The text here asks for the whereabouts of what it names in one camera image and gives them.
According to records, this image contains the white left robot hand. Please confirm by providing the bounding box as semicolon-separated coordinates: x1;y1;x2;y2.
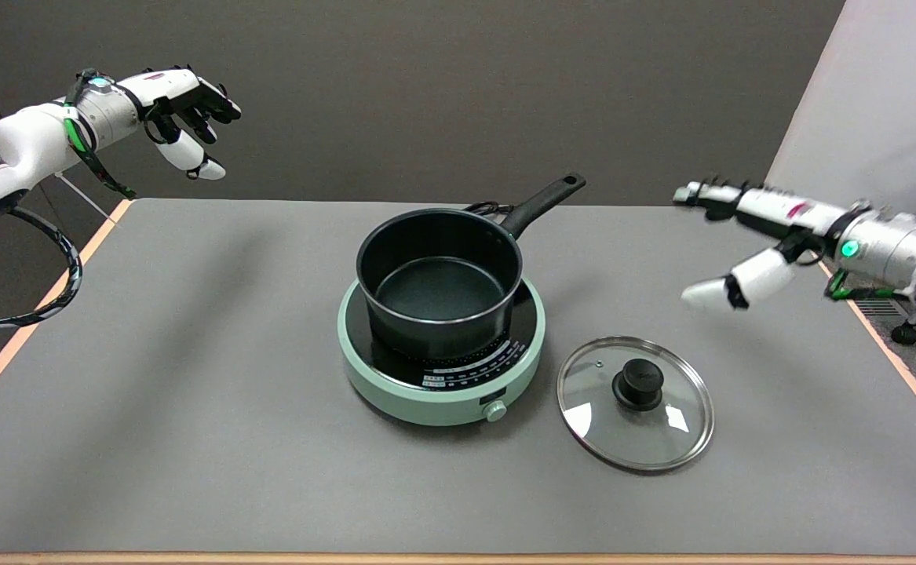
116;65;243;181

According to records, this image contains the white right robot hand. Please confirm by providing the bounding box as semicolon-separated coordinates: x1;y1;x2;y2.
673;179;852;313

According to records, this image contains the glass pot lid black knob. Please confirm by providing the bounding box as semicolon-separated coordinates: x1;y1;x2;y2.
557;336;715;472

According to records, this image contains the floor vent grille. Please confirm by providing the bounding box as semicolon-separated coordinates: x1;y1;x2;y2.
854;298;911;318

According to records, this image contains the white stand leg with caster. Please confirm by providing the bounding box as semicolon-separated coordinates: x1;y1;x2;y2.
890;304;916;347

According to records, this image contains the mint green induction cooker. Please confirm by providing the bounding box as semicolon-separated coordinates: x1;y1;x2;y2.
338;275;547;427

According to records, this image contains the green black left wrist cable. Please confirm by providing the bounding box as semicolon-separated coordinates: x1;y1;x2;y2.
64;69;137;199

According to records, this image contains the green black wrist cable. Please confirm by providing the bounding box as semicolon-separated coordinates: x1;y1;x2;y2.
825;269;902;301
64;69;137;199

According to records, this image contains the green black right wrist cable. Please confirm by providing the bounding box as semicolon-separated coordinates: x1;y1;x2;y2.
825;269;902;301

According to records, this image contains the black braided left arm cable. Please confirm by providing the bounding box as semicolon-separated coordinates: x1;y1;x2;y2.
0;106;83;330

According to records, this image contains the black saucepan with handle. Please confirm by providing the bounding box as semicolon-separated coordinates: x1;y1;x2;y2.
356;173;587;362

